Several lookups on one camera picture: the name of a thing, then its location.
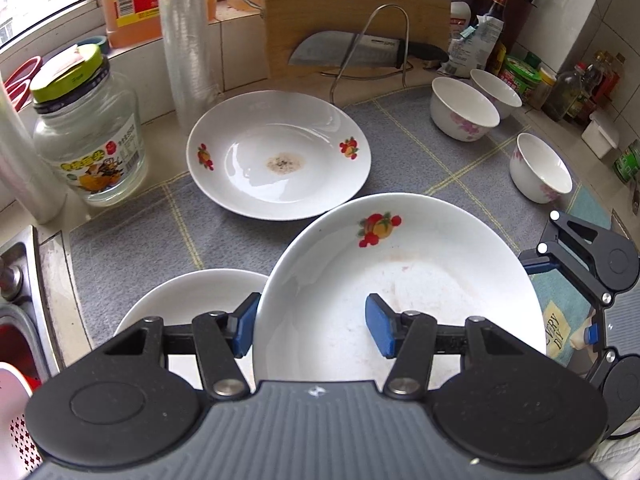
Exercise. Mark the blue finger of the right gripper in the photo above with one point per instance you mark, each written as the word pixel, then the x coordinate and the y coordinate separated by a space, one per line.
pixel 591 335
pixel 534 264

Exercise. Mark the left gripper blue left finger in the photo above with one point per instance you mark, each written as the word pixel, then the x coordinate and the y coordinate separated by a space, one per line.
pixel 240 325

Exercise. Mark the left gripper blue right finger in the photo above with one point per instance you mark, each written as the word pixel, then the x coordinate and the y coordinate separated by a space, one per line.
pixel 384 325

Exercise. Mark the large white fruit-pattern plate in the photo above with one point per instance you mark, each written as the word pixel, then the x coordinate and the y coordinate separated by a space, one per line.
pixel 418 253

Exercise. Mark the white plate with stain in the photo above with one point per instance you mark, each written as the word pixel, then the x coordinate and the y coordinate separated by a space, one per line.
pixel 278 156

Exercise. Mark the kitchen cleaver knife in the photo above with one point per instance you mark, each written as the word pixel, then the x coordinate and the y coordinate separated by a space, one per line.
pixel 308 54

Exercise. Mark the red bowls on sill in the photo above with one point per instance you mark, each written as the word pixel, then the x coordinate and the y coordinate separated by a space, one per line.
pixel 17 85

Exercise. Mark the white plate at edge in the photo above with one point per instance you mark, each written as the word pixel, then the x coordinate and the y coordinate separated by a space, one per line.
pixel 180 299

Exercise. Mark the white floral bowl near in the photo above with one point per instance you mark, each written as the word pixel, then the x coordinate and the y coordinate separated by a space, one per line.
pixel 537 171

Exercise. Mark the white floral bowl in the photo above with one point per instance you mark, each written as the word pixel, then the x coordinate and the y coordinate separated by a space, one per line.
pixel 460 111
pixel 498 92
pixel 537 171

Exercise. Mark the small white plastic box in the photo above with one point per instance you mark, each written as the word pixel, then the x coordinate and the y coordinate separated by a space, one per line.
pixel 601 135

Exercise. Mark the grey checked dish mat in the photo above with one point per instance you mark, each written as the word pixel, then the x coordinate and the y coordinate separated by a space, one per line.
pixel 174 228

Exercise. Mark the white floral bowl far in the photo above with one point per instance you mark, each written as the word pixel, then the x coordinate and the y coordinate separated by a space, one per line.
pixel 498 92

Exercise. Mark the glass condiment bottle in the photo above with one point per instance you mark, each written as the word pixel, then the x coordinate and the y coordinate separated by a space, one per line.
pixel 565 92

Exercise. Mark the white floral bowl middle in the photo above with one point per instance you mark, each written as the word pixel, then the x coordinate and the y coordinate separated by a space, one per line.
pixel 460 111

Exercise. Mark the green lidded sauce jar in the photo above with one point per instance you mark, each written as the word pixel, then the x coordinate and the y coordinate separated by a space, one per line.
pixel 520 76

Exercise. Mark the stainless steel sink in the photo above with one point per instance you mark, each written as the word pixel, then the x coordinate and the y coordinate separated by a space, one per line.
pixel 23 304

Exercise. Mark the white crumpled seasoning bag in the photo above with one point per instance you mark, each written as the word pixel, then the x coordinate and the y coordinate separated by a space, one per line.
pixel 471 49

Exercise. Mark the red plastic basin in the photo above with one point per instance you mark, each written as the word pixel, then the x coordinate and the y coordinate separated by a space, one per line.
pixel 14 350

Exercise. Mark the glass jar with green lid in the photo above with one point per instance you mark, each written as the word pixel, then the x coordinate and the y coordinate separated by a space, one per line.
pixel 88 127

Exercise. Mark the white plastic colander basket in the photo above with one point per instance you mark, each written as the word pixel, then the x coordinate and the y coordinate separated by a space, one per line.
pixel 19 456

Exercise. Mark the white plastic bag roll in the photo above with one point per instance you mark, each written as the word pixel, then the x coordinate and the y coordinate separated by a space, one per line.
pixel 24 174

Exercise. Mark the dark soy sauce bottle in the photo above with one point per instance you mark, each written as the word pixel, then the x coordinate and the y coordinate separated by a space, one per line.
pixel 497 15

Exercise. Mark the bamboo cutting board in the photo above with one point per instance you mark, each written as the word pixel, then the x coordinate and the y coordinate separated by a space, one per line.
pixel 289 22

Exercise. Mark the clear cling film roll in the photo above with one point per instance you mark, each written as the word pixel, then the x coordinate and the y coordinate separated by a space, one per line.
pixel 189 57

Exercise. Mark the metal wire rack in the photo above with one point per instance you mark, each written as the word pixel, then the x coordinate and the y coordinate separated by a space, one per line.
pixel 375 51

